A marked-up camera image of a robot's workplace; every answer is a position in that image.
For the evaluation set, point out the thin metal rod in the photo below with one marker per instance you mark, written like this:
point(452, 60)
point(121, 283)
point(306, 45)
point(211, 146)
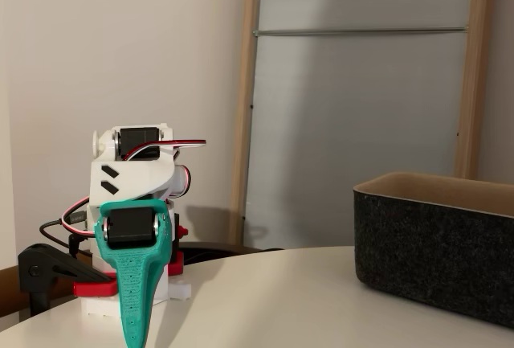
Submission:
point(361, 31)

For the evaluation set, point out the dark grey felt bin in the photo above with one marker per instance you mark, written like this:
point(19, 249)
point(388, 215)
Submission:
point(433, 251)

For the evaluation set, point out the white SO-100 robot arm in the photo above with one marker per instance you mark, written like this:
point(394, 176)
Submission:
point(132, 179)

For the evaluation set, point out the wooden frame with translucent panel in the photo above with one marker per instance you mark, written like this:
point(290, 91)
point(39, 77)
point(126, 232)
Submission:
point(478, 62)

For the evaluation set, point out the black clamp with red pad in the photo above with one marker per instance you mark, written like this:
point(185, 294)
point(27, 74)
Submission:
point(175, 263)
point(44, 263)

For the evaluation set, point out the teal gripper black servo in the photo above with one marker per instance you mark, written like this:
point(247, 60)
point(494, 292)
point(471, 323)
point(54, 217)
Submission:
point(129, 228)

